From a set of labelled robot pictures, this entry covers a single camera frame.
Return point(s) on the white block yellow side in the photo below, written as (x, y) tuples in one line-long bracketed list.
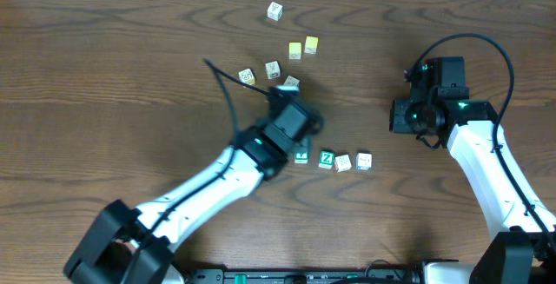
[(247, 76)]

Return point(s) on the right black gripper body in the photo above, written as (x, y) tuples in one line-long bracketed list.
[(411, 118)]

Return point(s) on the green Z block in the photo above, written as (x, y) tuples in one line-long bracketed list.
[(326, 159)]

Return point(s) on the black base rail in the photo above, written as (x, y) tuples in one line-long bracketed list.
[(323, 276)]

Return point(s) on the white block blue side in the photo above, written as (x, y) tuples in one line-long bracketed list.
[(364, 161)]

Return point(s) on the far white block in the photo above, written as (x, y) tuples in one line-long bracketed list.
[(275, 11)]

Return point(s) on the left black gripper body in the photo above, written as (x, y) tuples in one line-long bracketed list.
[(311, 123)]

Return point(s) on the yellow block right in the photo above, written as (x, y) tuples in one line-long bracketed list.
[(311, 45)]

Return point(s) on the yellow block left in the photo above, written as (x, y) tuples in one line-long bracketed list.
[(294, 51)]

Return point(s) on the white block centre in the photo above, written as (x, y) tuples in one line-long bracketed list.
[(292, 81)]

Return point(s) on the green lightning block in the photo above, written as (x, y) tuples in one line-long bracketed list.
[(301, 155)]

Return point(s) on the white block black drawing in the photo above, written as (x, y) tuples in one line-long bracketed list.
[(273, 70)]

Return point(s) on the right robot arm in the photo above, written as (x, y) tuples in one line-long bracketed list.
[(521, 228)]

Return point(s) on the white block red side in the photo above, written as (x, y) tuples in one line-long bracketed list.
[(342, 163)]

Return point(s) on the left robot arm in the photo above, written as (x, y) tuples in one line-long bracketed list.
[(137, 245)]

